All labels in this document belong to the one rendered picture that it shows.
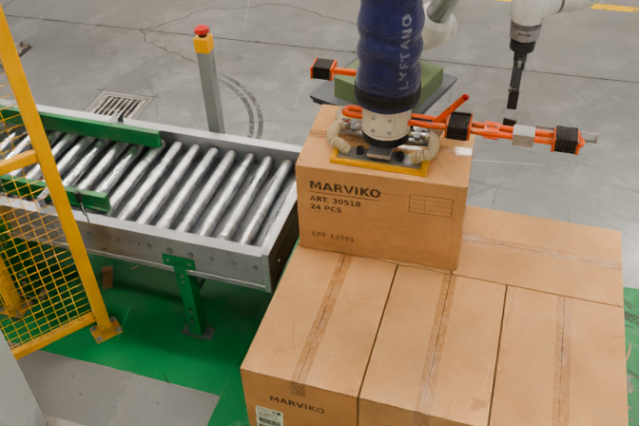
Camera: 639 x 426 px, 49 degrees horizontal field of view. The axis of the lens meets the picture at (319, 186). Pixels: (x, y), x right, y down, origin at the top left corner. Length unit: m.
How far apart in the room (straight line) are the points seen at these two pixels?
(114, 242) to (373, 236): 1.05
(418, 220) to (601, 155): 1.97
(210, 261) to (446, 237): 0.91
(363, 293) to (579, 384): 0.77
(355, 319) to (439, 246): 0.41
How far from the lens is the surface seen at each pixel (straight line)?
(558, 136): 2.40
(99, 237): 2.95
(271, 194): 2.94
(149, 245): 2.83
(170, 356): 3.13
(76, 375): 3.19
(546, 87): 4.81
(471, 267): 2.66
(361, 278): 2.58
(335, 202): 2.50
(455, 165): 2.45
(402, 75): 2.26
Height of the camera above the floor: 2.44
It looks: 40 degrees down
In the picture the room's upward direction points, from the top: 2 degrees counter-clockwise
